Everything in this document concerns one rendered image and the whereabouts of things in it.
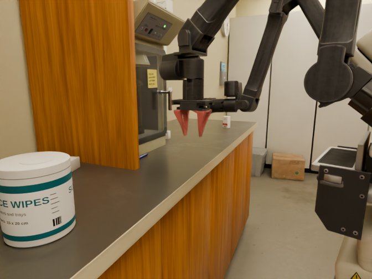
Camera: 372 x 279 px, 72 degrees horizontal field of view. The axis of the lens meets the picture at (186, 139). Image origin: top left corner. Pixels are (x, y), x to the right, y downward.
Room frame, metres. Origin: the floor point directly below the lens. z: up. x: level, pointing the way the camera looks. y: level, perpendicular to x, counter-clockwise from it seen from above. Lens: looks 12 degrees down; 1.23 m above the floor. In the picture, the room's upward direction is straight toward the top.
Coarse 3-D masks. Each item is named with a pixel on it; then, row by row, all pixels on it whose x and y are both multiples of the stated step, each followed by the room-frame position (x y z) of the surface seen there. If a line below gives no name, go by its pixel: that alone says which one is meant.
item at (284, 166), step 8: (272, 160) 3.36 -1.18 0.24; (280, 160) 3.30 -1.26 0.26; (288, 160) 3.27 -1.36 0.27; (296, 160) 3.24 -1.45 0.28; (304, 160) 3.22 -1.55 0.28; (272, 168) 3.33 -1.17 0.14; (280, 168) 3.29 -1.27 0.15; (288, 168) 3.26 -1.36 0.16; (296, 168) 3.23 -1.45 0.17; (272, 176) 3.33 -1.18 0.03; (280, 176) 3.30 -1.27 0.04; (288, 176) 3.27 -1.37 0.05; (296, 176) 3.24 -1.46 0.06
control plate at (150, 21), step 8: (152, 16) 0.99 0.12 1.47; (144, 24) 0.99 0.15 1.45; (152, 24) 1.03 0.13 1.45; (160, 24) 1.07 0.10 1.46; (168, 24) 1.11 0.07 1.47; (136, 32) 0.99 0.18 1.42; (144, 32) 1.03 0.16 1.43; (152, 32) 1.07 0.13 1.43; (160, 32) 1.11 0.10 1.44; (160, 40) 1.16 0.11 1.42
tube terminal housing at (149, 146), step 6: (138, 42) 1.07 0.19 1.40; (144, 42) 1.11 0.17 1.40; (150, 42) 1.15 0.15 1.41; (162, 48) 1.24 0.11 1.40; (162, 138) 1.23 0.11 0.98; (144, 144) 1.08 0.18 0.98; (150, 144) 1.12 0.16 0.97; (156, 144) 1.17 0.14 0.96; (162, 144) 1.23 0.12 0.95; (144, 150) 1.08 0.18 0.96; (150, 150) 1.12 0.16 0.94
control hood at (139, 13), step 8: (144, 0) 0.93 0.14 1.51; (136, 8) 0.94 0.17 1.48; (144, 8) 0.93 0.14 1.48; (152, 8) 0.96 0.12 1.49; (160, 8) 1.00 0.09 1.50; (136, 16) 0.94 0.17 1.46; (144, 16) 0.96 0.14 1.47; (160, 16) 1.03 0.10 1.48; (168, 16) 1.07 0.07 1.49; (176, 16) 1.11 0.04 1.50; (136, 24) 0.96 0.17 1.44; (176, 24) 1.16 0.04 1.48; (168, 32) 1.16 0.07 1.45; (176, 32) 1.21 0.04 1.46; (152, 40) 1.12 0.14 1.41; (168, 40) 1.21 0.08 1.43
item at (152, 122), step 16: (144, 48) 1.08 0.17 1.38; (144, 64) 1.08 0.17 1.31; (144, 80) 1.08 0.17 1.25; (160, 80) 1.19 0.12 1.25; (144, 96) 1.07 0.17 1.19; (160, 96) 1.19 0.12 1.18; (144, 112) 1.07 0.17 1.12; (160, 112) 1.19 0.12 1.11; (144, 128) 1.07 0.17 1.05; (160, 128) 1.19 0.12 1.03
